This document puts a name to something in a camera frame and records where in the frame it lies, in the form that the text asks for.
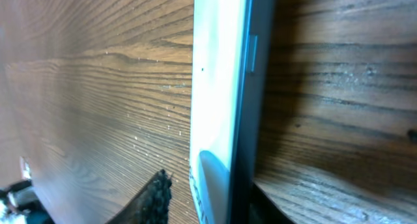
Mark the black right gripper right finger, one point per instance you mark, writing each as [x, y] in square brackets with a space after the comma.
[263, 210]

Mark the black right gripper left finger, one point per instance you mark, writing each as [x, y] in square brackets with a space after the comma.
[150, 205]

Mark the blue Galaxy smartphone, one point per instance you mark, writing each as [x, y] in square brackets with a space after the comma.
[231, 43]

